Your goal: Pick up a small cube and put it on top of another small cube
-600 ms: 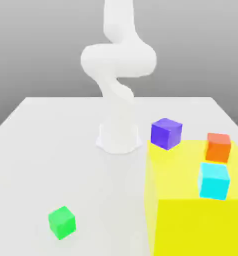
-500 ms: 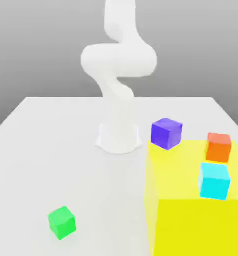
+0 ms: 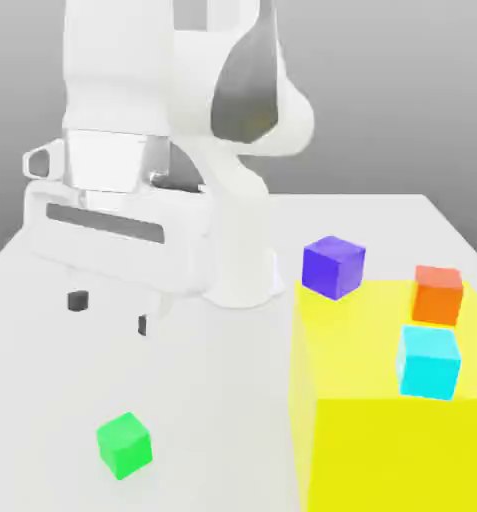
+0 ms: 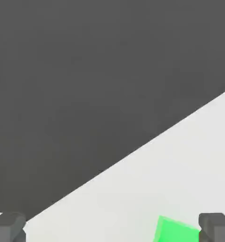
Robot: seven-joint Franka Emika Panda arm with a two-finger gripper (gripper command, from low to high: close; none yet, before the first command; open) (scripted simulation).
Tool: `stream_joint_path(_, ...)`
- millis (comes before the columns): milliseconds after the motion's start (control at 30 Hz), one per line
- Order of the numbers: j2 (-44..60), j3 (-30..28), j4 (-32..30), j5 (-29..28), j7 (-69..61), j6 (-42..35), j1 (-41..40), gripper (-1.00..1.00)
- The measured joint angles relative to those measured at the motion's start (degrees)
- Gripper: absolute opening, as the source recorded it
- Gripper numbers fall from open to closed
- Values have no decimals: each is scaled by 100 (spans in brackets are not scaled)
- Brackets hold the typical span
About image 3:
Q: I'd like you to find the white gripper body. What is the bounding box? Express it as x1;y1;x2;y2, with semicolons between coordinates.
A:
23;180;217;300

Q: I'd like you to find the small cyan cube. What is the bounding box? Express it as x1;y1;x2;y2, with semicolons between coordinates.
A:
395;323;463;402

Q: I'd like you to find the small orange cube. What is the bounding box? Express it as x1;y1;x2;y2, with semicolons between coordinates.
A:
411;263;465;328

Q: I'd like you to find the large yellow box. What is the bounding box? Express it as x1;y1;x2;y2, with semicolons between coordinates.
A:
287;278;477;512

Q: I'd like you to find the small green cube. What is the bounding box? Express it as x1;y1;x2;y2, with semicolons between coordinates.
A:
95;410;154;482

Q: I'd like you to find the small purple cube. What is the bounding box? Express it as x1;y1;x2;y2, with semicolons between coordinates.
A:
300;234;367;302

